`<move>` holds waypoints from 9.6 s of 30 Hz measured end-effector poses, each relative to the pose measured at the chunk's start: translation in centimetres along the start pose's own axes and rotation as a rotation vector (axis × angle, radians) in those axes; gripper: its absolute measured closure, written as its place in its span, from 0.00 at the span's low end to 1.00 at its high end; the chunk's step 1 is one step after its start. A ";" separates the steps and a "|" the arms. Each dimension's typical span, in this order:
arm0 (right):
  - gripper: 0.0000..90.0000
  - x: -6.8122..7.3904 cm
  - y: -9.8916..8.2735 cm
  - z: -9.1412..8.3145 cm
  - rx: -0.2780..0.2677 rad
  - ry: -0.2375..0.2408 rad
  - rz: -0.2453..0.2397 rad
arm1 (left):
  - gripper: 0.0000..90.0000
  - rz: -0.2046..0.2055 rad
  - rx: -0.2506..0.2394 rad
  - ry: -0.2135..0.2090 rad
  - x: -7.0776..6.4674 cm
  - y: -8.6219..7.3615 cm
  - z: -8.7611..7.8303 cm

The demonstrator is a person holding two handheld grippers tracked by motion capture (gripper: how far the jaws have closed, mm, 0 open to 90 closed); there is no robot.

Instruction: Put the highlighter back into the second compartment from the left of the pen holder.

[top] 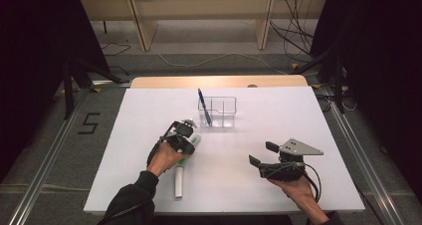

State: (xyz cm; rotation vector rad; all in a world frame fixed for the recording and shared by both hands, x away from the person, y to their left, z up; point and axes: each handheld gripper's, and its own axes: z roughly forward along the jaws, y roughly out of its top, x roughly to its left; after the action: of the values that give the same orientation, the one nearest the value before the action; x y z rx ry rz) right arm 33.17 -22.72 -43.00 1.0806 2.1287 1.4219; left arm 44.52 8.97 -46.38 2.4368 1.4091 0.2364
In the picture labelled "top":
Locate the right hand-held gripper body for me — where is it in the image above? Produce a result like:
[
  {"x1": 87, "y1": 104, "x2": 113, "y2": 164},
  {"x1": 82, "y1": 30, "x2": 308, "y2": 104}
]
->
[{"x1": 258, "y1": 137, "x2": 324, "y2": 183}]

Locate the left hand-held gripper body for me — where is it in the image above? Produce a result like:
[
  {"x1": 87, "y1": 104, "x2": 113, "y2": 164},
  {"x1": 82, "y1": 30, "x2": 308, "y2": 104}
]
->
[{"x1": 161, "y1": 118, "x2": 198, "y2": 155}]

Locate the green highlighter marker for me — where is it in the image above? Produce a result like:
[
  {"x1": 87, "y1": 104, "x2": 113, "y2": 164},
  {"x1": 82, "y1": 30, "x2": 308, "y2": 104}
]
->
[{"x1": 175, "y1": 133, "x2": 202, "y2": 168}]

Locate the white correction pen tube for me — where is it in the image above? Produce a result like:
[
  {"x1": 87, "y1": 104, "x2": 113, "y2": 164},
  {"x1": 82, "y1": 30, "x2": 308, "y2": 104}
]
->
[{"x1": 174, "y1": 166, "x2": 184, "y2": 199}]

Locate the blue ballpoint pen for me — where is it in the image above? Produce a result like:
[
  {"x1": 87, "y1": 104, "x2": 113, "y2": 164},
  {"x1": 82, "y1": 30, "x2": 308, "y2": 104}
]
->
[{"x1": 197, "y1": 88, "x2": 213, "y2": 126}]

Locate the clear acrylic pen holder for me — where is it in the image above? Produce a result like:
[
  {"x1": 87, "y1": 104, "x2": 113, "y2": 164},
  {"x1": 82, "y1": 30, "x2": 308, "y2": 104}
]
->
[{"x1": 197, "y1": 96, "x2": 238, "y2": 129}]

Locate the person's left hand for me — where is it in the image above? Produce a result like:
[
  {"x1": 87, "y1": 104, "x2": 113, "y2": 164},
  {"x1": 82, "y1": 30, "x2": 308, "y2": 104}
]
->
[{"x1": 146, "y1": 139, "x2": 192, "y2": 178}]

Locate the person's right hand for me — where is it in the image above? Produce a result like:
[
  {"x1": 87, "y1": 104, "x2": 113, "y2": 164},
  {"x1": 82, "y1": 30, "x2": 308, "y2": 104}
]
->
[{"x1": 268, "y1": 174, "x2": 320, "y2": 216}]

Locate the white table board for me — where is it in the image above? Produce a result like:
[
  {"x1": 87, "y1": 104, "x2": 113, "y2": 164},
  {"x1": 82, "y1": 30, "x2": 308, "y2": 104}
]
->
[{"x1": 83, "y1": 86, "x2": 366, "y2": 215}]

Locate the light wooden table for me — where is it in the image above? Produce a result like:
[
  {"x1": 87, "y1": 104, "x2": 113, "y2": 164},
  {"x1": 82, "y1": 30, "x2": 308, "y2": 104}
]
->
[{"x1": 129, "y1": 74, "x2": 310, "y2": 90}]

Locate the black metal stand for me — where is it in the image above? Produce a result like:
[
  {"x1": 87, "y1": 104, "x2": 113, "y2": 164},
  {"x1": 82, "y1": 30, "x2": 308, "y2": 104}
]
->
[{"x1": 292, "y1": 42, "x2": 347, "y2": 114}]

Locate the black tripod stand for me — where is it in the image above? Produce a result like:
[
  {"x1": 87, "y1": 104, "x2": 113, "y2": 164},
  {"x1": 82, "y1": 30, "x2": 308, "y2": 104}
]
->
[{"x1": 61, "y1": 57, "x2": 125, "y2": 119}]

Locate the beige wooden desk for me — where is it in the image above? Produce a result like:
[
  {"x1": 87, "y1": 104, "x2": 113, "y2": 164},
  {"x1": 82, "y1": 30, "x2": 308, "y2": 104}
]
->
[{"x1": 79, "y1": 0, "x2": 329, "y2": 52}]

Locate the black curtain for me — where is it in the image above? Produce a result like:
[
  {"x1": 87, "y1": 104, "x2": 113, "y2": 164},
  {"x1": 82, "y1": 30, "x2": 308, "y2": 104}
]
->
[
  {"x1": 310, "y1": 0, "x2": 422, "y2": 199},
  {"x1": 0, "y1": 0, "x2": 111, "y2": 183}
]

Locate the left hand-held gripper cable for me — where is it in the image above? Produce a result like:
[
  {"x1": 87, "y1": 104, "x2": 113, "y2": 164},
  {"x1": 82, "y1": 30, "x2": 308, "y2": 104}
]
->
[{"x1": 146, "y1": 119, "x2": 177, "y2": 166}]

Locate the hand-held gripper cable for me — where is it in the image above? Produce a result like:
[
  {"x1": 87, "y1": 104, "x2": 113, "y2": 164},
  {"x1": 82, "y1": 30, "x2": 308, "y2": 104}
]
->
[
  {"x1": 303, "y1": 163, "x2": 322, "y2": 203},
  {"x1": 146, "y1": 119, "x2": 177, "y2": 166}
]

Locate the right hand-held gripper cable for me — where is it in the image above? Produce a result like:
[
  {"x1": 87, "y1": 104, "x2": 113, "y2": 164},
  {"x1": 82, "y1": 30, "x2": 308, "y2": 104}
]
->
[{"x1": 303, "y1": 163, "x2": 322, "y2": 203}]

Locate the white floor cable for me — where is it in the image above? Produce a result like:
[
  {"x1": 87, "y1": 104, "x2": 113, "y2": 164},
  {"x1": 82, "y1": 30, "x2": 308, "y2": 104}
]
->
[{"x1": 153, "y1": 50, "x2": 290, "y2": 75}]

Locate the aluminium floor rail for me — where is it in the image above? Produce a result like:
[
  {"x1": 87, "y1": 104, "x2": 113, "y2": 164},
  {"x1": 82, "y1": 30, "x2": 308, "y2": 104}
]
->
[
  {"x1": 6, "y1": 85, "x2": 96, "y2": 225},
  {"x1": 322, "y1": 85, "x2": 406, "y2": 225}
]

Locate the thin black floor cable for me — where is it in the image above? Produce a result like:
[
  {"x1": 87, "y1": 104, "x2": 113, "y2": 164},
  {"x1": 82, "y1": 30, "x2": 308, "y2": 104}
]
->
[{"x1": 100, "y1": 43, "x2": 132, "y2": 57}]

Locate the bundle of black cables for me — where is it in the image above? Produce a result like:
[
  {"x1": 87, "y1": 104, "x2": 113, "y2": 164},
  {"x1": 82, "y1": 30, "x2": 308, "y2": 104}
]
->
[{"x1": 269, "y1": 0, "x2": 317, "y2": 57}]

